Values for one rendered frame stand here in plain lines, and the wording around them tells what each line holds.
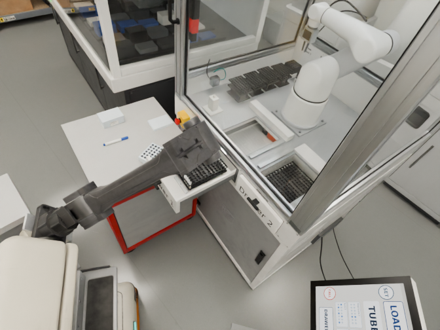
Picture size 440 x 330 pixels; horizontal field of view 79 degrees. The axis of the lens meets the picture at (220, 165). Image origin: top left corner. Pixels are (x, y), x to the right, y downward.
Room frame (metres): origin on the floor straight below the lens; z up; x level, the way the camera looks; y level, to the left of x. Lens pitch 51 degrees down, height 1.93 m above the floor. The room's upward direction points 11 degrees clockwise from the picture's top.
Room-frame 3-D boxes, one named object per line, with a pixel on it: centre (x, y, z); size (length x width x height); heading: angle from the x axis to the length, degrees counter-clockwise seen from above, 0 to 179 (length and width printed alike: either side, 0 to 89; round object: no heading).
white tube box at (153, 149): (0.90, 0.37, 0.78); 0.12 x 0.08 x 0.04; 162
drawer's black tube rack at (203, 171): (0.81, 0.10, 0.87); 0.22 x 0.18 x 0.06; 134
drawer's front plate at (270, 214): (0.67, -0.20, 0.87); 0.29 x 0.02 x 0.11; 44
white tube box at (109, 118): (1.11, 0.68, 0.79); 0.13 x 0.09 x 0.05; 135
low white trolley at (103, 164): (0.98, 0.52, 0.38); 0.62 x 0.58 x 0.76; 44
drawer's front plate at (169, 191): (0.68, 0.24, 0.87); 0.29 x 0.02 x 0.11; 44
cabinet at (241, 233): (1.20, -0.37, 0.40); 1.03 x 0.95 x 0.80; 44
